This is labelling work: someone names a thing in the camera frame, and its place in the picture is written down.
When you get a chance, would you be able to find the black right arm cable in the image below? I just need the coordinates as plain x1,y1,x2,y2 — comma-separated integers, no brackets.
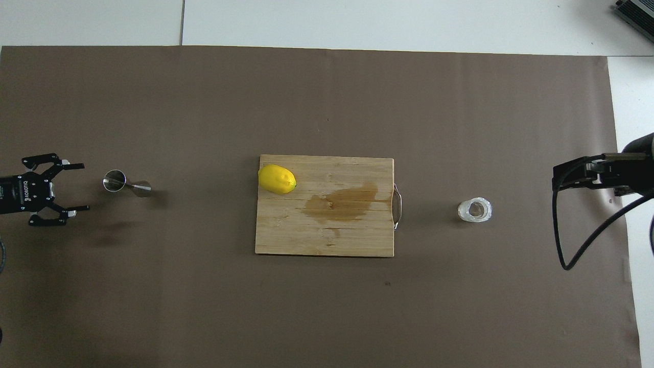
554,152,654,270

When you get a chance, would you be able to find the clear textured glass cup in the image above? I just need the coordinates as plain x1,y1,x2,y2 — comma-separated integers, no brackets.
458,197,493,223

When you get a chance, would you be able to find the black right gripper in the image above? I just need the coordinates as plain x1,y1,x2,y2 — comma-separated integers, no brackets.
553,133,654,198

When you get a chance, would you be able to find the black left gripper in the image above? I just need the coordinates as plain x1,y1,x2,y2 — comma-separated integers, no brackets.
0,153,90,227

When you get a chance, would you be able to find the brown paper table mat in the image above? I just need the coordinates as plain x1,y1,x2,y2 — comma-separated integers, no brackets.
0,45,642,368

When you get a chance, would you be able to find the steel double jigger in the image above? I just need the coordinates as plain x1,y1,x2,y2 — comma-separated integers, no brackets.
103,169,152,198

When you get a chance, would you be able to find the grey finned metal device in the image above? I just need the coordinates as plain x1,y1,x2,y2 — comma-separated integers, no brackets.
613,0,654,29

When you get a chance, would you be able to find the yellow lemon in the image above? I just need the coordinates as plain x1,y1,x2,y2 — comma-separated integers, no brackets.
258,164,297,195

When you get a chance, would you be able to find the wooden cutting board, metal handle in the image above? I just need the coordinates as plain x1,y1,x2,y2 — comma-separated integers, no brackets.
255,154,403,258

